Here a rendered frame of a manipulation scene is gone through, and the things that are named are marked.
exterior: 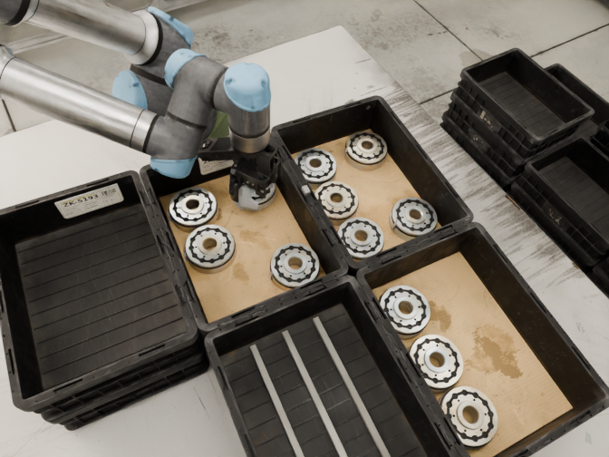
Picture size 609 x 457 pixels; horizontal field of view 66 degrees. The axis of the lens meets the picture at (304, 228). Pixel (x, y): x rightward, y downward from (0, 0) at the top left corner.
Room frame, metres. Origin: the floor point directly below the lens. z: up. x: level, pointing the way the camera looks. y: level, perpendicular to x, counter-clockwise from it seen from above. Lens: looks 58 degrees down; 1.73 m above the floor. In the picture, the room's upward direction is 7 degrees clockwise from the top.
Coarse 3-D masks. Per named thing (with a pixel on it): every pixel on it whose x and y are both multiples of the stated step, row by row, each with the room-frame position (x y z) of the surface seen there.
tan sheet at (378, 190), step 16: (336, 144) 0.82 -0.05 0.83; (336, 160) 0.77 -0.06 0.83; (384, 160) 0.79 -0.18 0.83; (336, 176) 0.72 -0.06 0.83; (352, 176) 0.73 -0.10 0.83; (368, 176) 0.73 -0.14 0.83; (384, 176) 0.74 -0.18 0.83; (400, 176) 0.74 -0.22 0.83; (368, 192) 0.68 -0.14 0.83; (384, 192) 0.69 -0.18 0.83; (400, 192) 0.69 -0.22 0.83; (416, 192) 0.70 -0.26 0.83; (368, 208) 0.64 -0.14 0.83; (384, 208) 0.64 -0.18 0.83; (384, 224) 0.60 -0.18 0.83; (384, 240) 0.56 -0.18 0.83; (400, 240) 0.56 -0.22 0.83
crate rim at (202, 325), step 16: (144, 176) 0.58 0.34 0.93; (288, 176) 0.62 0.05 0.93; (160, 224) 0.47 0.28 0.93; (320, 224) 0.51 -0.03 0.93; (176, 256) 0.40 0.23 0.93; (336, 256) 0.45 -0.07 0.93; (336, 272) 0.41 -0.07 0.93; (304, 288) 0.37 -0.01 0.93; (192, 304) 0.31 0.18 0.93; (256, 304) 0.33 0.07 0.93; (272, 304) 0.33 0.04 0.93; (224, 320) 0.29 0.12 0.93
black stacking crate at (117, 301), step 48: (0, 240) 0.40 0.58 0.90; (48, 240) 0.45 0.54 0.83; (96, 240) 0.47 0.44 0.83; (144, 240) 0.48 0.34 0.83; (48, 288) 0.35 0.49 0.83; (96, 288) 0.36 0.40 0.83; (144, 288) 0.37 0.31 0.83; (48, 336) 0.25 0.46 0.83; (96, 336) 0.26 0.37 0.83; (144, 336) 0.27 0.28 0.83; (48, 384) 0.17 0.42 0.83; (96, 384) 0.17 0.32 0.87
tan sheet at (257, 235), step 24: (216, 192) 0.63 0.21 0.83; (168, 216) 0.55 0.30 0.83; (240, 216) 0.57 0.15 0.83; (264, 216) 0.58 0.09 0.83; (288, 216) 0.59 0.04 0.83; (240, 240) 0.51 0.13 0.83; (264, 240) 0.52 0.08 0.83; (288, 240) 0.52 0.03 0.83; (240, 264) 0.45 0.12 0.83; (264, 264) 0.46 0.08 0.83; (216, 288) 0.39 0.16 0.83; (240, 288) 0.40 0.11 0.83; (264, 288) 0.40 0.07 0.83; (216, 312) 0.34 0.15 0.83
